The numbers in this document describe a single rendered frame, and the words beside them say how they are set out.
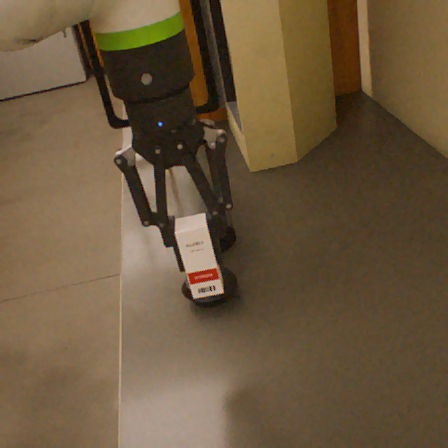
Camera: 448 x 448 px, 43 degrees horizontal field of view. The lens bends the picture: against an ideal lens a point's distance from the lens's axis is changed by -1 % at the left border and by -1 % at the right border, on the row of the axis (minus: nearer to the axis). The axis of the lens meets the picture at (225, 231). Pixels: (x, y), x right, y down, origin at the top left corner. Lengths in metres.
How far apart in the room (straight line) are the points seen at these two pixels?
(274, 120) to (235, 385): 0.66
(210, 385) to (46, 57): 5.63
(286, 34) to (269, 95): 0.13
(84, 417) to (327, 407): 1.52
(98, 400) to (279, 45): 1.47
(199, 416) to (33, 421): 1.53
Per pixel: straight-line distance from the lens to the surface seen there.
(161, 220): 0.70
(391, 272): 0.95
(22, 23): 0.51
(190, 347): 0.86
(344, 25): 1.66
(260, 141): 1.28
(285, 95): 1.26
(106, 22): 0.59
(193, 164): 0.66
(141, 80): 0.59
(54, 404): 2.28
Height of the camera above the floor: 1.51
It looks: 31 degrees down
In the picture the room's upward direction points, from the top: 12 degrees counter-clockwise
